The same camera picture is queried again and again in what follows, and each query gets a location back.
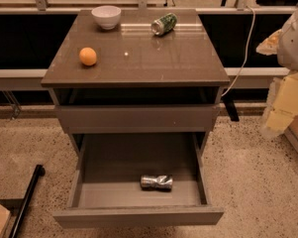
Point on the closed grey top drawer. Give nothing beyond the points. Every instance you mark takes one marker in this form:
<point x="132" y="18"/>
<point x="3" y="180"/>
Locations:
<point x="136" y="119"/>

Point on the crushed silver redbull can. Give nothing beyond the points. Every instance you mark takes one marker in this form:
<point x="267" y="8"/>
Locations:
<point x="161" y="182"/>

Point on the orange fruit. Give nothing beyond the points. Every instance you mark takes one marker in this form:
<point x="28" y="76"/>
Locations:
<point x="88" y="56"/>

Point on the grey horizontal rail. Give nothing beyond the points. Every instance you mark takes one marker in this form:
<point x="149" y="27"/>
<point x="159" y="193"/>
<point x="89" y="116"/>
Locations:
<point x="30" y="79"/>

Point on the open grey middle drawer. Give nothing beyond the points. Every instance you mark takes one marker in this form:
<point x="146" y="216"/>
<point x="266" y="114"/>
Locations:
<point x="106" y="190"/>

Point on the green soda can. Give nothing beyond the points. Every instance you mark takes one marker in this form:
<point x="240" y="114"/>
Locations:
<point x="164" y="24"/>

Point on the grey cabinet with glossy top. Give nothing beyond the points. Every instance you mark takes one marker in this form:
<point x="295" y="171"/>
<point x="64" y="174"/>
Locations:
<point x="135" y="67"/>

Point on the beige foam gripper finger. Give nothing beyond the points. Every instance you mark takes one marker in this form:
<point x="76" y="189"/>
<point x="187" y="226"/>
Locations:
<point x="281" y="106"/>
<point x="270" y="45"/>

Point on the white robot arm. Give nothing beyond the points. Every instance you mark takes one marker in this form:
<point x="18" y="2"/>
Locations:
<point x="287" y="52"/>

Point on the black metal pole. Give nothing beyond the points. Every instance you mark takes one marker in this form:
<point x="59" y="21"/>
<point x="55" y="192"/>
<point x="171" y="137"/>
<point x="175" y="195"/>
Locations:
<point x="39" y="171"/>

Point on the white ceramic bowl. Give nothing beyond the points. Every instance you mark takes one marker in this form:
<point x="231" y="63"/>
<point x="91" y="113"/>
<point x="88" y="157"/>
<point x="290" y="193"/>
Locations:
<point x="106" y="17"/>

